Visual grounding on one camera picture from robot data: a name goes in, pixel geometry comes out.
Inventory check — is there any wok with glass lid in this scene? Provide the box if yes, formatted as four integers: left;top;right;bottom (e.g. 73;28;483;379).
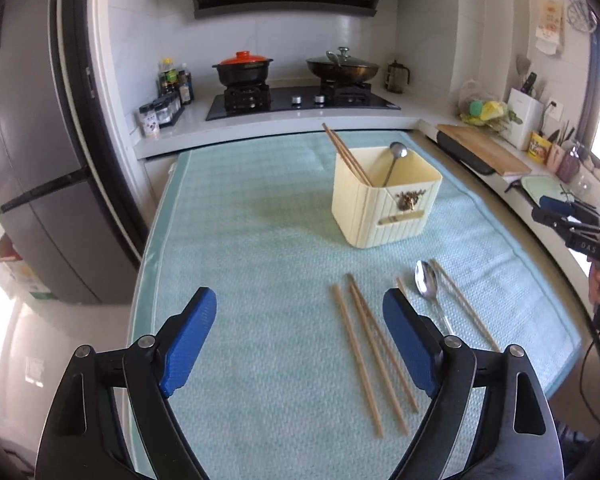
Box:
306;47;379;84

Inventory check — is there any white knife block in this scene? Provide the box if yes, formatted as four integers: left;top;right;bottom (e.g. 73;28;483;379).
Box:
502;89;544;152

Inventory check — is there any bag with sponges on rack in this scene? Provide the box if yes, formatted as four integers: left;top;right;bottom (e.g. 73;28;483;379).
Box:
457;79;522;133

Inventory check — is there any hanging wall calendar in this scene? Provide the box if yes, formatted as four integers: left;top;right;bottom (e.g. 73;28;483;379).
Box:
534;0;564;56

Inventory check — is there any dark glass kettle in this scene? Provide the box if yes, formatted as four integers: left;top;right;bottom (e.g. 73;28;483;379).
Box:
385;60;411;93

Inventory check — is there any large steel spoon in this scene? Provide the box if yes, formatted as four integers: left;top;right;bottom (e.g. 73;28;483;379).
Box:
414;260;454;335

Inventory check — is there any black appliance under board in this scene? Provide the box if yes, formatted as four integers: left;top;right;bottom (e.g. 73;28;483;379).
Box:
437;131;495;176

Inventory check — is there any small steel spoon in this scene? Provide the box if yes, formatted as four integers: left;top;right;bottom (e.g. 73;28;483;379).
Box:
382;142;408;188

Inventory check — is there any yellow cup container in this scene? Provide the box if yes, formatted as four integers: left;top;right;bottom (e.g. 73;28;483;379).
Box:
527;131;553;165

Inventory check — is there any teal woven table mat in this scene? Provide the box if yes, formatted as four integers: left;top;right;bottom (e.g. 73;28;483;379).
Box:
132;132;583;479

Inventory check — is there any sauce bottles cluster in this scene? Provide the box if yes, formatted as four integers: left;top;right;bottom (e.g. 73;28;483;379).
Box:
158;58;195;105

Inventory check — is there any pink utensil cup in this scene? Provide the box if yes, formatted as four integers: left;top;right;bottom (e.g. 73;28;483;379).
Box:
545;143;566;174

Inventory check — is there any cream utensil holder box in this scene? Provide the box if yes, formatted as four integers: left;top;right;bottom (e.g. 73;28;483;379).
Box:
332;146;443;248

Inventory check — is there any wire trivet on wall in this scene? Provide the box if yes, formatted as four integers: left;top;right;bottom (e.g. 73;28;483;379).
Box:
566;0;598;35

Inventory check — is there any green silicone mat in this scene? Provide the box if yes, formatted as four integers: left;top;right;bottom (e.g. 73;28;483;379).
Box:
520;174;574;206

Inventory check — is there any black pot red lid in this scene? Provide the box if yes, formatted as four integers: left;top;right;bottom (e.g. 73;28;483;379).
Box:
213;51;273;88

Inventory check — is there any wooden cutting board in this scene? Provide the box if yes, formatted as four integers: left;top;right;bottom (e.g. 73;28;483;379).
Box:
437;124;531;177

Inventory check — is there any purple soap bottle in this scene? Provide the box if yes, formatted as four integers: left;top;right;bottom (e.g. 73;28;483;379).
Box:
556;145;581;184

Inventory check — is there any wooden chopstick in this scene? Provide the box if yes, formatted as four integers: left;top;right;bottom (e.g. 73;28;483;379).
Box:
349;284;410;434
324;123;375;188
396;276;408;300
320;122;371;188
332;284;385;439
347;273;419;413
429;259;501;352

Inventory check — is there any black gas cooktop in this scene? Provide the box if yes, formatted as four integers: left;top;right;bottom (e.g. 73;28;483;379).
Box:
206;81;400;122

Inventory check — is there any grey refrigerator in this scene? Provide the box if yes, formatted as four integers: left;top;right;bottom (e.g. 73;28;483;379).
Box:
0;0;146;304

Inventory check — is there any white spice shaker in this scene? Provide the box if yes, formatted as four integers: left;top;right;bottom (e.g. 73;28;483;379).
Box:
138;104;160;136

